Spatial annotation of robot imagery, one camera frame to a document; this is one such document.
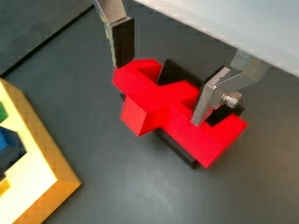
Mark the blue bar block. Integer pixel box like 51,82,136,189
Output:
0,126,26,177

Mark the green bar block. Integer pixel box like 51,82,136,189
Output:
0,102,8,123

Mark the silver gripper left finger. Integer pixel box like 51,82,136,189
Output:
91,0,135,68

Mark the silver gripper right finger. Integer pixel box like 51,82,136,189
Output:
191,50,270,126

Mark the yellow base board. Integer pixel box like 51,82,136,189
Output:
0,79,80,224

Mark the red E-shaped block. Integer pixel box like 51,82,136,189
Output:
112,58,249,170

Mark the black angled holder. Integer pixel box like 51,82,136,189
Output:
119,59,247,170

